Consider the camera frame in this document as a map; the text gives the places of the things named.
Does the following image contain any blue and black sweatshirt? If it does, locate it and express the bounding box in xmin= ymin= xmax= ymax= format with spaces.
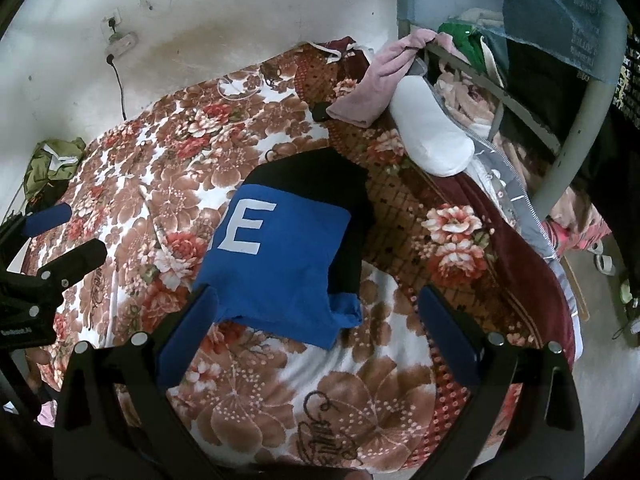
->
xmin=194 ymin=148 xmax=375 ymax=350

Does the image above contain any olive green jacket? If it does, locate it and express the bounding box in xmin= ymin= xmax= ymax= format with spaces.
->
xmin=23 ymin=138 xmax=86 ymax=200

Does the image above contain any floral brown bed blanket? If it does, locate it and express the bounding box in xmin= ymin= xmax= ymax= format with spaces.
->
xmin=22 ymin=41 xmax=576 ymax=476

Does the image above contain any dark red blanket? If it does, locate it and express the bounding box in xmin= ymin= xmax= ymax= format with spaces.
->
xmin=433 ymin=174 xmax=576 ymax=365

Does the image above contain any white pillow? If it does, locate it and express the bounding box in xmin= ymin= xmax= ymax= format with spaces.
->
xmin=388 ymin=75 xmax=475 ymax=178

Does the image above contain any green garment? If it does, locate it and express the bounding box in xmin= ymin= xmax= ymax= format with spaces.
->
xmin=437 ymin=21 xmax=487 ymax=73

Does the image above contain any blue denim cloth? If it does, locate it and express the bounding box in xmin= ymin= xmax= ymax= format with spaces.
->
xmin=502 ymin=0 xmax=627 ymax=84

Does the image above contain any black power cable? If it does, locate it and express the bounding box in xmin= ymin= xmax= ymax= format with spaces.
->
xmin=105 ymin=53 xmax=128 ymax=123

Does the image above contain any wall power socket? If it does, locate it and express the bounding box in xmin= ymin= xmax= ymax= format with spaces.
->
xmin=101 ymin=9 xmax=139 ymax=62

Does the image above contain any grey metal bed frame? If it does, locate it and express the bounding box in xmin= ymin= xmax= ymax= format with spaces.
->
xmin=425 ymin=41 xmax=615 ymax=219

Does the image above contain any pink cloth on rail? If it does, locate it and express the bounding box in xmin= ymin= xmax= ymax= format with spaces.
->
xmin=326 ymin=28 xmax=459 ymax=128

